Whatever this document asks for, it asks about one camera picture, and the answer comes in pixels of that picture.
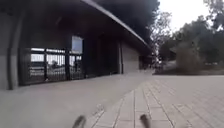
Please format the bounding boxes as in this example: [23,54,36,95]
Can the brownish bush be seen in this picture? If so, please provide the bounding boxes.
[175,43,203,74]

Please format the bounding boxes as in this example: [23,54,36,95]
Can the grey paved slab path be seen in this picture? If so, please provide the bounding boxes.
[0,69,224,128]

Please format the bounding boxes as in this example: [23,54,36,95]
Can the dark metal railing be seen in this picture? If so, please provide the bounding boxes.
[19,47,85,86]

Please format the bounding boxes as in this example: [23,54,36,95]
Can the dark building with overhanging roof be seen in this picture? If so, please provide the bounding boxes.
[0,0,155,91]

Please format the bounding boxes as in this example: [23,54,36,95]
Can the robot's own part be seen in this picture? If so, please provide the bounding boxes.
[71,115,88,128]
[139,113,152,128]

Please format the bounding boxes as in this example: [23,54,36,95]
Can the row of trees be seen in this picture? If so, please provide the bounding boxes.
[158,0,224,66]

